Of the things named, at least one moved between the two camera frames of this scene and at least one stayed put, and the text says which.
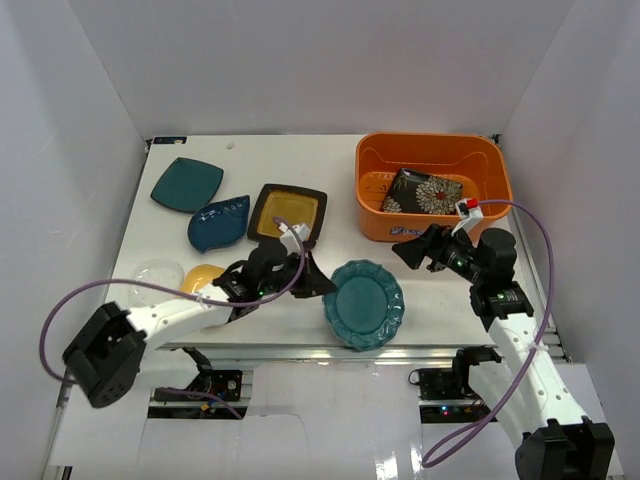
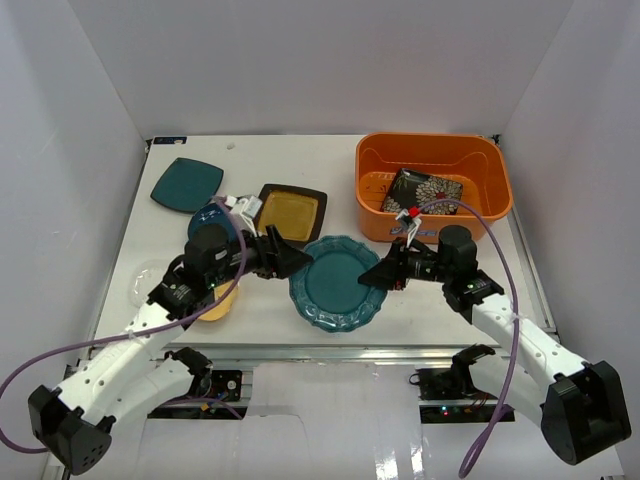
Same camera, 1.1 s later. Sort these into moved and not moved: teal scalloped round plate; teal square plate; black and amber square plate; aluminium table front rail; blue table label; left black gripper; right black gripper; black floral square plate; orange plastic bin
Moved: right black gripper; teal scalloped round plate; left black gripper
Not moved: black and amber square plate; aluminium table front rail; black floral square plate; teal square plate; orange plastic bin; blue table label
